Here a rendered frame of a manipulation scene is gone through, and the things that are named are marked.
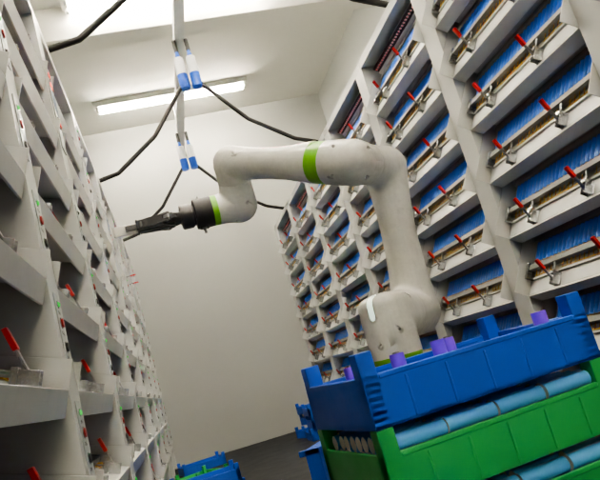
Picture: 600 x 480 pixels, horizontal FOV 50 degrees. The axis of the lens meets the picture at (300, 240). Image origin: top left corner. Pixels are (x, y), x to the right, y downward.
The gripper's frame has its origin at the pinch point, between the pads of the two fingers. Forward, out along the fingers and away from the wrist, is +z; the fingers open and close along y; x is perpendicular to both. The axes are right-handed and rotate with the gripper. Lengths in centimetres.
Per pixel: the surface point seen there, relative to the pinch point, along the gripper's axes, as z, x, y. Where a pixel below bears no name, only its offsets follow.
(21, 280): 13, -29, -91
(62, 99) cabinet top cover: 14, 72, 52
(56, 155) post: 13.7, 24.9, -5.4
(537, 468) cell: -41, -70, -119
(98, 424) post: 18, -52, -5
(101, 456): 19, -60, -7
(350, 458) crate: -23, -64, -112
